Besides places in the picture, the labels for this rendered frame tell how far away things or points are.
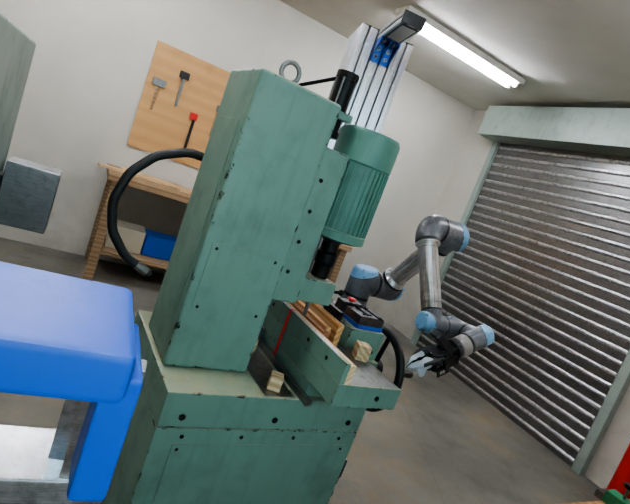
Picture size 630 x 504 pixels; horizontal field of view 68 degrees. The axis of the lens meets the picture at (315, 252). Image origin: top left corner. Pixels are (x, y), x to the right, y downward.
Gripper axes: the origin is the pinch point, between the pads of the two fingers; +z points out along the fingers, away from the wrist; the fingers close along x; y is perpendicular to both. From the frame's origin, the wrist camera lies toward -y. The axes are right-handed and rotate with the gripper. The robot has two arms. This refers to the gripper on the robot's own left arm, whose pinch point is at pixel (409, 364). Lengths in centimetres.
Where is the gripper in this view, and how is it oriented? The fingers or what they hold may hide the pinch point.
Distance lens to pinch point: 161.5
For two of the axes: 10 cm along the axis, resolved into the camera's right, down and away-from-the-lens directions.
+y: 1.1, 9.1, 3.9
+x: -4.6, -3.0, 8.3
